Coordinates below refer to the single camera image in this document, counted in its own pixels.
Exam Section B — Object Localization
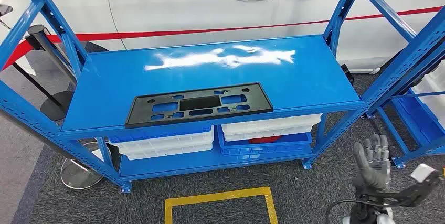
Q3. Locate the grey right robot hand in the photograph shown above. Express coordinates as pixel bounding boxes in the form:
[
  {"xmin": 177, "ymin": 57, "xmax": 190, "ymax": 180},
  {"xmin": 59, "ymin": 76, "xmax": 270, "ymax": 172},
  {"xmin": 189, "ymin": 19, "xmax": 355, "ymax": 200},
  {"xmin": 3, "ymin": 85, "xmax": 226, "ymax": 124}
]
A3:
[{"xmin": 352, "ymin": 133, "xmax": 392, "ymax": 193}]

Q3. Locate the black plastic plate frame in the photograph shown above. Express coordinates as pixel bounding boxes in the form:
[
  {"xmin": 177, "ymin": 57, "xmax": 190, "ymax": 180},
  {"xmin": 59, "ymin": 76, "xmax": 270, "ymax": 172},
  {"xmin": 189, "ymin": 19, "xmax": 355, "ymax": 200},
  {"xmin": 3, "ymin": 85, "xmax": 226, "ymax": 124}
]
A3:
[{"xmin": 125, "ymin": 82, "xmax": 274, "ymax": 129}]

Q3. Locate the blue shelf rack with casters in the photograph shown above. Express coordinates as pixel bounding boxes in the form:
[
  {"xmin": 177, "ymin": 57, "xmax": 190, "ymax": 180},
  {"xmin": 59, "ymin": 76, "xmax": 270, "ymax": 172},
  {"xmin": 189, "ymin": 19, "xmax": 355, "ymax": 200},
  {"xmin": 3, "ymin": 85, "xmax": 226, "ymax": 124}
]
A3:
[{"xmin": 365, "ymin": 90, "xmax": 445, "ymax": 170}]

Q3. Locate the blue metal shelf rack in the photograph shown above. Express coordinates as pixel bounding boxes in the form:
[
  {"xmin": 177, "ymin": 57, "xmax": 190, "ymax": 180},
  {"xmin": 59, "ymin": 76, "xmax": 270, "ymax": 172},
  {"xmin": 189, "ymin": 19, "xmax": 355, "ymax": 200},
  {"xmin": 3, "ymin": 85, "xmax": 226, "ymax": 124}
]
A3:
[{"xmin": 0, "ymin": 0, "xmax": 445, "ymax": 194}]

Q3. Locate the red item in crate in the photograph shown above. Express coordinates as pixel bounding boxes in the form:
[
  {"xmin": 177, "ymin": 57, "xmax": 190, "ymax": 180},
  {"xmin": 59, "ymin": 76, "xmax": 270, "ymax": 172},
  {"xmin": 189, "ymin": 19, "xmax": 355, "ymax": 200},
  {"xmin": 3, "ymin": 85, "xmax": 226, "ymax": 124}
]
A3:
[{"xmin": 248, "ymin": 135, "xmax": 283, "ymax": 145}]

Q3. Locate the yellow floor tape square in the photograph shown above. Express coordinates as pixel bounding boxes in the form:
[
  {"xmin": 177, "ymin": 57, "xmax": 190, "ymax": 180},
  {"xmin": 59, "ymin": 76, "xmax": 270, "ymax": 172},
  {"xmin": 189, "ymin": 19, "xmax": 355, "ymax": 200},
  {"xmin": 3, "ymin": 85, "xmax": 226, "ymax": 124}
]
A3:
[{"xmin": 164, "ymin": 186, "xmax": 279, "ymax": 224}]

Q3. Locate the white car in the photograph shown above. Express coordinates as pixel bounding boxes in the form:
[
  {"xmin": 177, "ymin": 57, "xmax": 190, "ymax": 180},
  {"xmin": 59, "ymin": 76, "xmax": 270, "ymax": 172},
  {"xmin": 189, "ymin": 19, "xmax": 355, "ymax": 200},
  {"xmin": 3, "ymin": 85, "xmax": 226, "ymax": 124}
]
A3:
[{"xmin": 0, "ymin": 0, "xmax": 445, "ymax": 74}]

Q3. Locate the stanchion with chrome base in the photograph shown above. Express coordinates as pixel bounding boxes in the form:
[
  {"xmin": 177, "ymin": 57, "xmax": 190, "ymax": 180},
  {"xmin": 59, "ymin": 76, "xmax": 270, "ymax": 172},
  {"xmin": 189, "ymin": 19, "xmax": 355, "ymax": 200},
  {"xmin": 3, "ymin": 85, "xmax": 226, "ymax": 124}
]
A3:
[{"xmin": 0, "ymin": 109, "xmax": 105, "ymax": 191}]

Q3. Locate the red barrier belt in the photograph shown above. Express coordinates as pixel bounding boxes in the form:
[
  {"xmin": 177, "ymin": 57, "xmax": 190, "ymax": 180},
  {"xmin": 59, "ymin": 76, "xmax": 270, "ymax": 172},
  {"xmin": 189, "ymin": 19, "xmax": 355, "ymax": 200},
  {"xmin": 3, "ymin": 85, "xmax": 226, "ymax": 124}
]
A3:
[
  {"xmin": 45, "ymin": 5, "xmax": 445, "ymax": 44},
  {"xmin": 0, "ymin": 39, "xmax": 37, "ymax": 71}
]

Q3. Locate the thin stanchion with black base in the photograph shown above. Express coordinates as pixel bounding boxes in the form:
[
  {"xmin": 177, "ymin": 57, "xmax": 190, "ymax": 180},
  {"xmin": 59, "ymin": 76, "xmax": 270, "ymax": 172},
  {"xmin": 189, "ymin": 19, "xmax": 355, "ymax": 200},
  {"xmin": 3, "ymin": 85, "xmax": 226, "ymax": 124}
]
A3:
[{"xmin": 11, "ymin": 61, "xmax": 76, "ymax": 122}]

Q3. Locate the dark car side mirror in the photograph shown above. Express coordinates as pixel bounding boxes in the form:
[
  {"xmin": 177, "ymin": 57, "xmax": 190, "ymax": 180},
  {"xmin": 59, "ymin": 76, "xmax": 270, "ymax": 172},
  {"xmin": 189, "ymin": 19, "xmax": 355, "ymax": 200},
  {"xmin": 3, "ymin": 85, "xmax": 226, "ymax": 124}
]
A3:
[{"xmin": 0, "ymin": 4, "xmax": 15, "ymax": 29}]

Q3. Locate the black camera bracket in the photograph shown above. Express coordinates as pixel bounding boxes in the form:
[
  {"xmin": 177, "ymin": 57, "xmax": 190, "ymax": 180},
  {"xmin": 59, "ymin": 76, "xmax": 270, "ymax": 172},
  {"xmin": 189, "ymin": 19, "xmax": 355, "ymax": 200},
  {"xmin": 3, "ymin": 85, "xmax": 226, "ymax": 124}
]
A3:
[{"xmin": 380, "ymin": 170, "xmax": 445, "ymax": 208}]

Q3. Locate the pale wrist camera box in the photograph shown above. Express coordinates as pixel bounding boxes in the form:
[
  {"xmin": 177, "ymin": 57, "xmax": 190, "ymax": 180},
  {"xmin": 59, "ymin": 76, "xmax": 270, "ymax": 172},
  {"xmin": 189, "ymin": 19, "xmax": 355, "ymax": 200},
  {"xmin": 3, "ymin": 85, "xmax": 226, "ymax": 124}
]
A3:
[{"xmin": 410, "ymin": 163, "xmax": 437, "ymax": 184}]

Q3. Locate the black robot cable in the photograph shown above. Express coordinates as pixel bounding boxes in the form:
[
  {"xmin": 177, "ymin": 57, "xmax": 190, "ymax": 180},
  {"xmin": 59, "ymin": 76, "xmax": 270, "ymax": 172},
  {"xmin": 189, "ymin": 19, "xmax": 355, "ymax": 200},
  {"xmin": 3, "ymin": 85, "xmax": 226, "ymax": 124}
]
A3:
[{"xmin": 325, "ymin": 197, "xmax": 404, "ymax": 224}]

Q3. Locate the black-headed stanchion post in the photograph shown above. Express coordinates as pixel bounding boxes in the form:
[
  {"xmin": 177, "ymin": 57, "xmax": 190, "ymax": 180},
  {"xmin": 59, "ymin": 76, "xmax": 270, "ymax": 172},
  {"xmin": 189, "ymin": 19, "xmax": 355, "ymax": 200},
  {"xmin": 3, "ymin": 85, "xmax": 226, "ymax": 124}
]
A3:
[{"xmin": 27, "ymin": 24, "xmax": 78, "ymax": 85}]

